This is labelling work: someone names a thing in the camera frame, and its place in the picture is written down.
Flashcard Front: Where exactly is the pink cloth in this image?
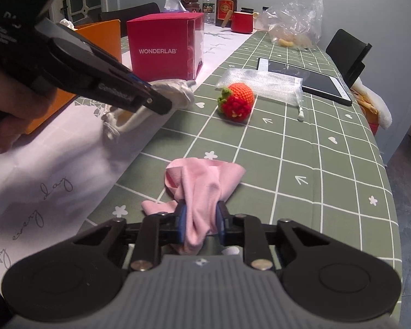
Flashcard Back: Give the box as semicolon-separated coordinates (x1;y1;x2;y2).
142;157;246;256

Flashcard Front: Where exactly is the crocheted strawberry toy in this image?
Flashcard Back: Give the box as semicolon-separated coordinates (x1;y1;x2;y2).
217;83;255;122

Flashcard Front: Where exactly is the person left hand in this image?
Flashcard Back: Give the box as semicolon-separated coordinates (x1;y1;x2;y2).
0;71;57;154

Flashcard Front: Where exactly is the orange storage box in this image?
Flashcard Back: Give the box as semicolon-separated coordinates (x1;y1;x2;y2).
25;19;122;134

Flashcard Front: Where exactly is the red Wonderlab box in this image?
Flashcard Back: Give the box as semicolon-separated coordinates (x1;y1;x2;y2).
127;12;205;82

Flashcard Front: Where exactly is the black chair far left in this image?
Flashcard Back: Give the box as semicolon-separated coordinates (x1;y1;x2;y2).
98;2;160;37

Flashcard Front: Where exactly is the black chair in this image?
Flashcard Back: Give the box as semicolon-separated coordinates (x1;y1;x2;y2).
326;29;372;88
98;2;160;37

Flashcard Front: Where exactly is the purple tissue box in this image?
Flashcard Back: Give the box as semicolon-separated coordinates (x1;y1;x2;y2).
163;0;189;13

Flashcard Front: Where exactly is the white table runner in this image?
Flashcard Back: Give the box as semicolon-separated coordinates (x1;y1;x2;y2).
0;100;166;283

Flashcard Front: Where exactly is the brown bear figurine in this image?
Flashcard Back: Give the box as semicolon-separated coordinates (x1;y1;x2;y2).
180;0;202;13

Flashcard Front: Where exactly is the green checked tablecloth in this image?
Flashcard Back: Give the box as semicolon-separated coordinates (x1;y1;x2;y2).
83;32;403;271

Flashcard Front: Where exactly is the clear water bottle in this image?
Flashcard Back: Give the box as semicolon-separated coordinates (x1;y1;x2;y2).
202;0;215;25

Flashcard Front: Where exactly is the brown liquor bottle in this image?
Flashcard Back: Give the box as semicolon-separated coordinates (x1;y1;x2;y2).
215;0;238;27

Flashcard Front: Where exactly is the red mug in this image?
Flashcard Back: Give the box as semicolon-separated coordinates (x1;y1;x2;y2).
231;11;254;34

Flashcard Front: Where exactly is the small dark jar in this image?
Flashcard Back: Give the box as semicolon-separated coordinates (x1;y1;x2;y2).
240;7;254;14

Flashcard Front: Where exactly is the white tablet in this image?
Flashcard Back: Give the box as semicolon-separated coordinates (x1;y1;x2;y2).
258;58;353;106

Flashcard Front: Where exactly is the orange red stool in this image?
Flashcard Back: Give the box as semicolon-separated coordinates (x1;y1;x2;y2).
350;90;379;135

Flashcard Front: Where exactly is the white fluffy cushion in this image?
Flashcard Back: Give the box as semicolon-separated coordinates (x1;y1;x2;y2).
350;77;392;129

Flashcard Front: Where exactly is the clear plastic bag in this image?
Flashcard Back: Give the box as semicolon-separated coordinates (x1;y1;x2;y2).
258;0;324;49

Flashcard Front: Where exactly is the black chair right side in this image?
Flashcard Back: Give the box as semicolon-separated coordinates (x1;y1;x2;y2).
326;29;372;88

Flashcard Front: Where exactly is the mesh drawstring pouch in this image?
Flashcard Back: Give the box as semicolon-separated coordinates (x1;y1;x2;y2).
215;68;304;122

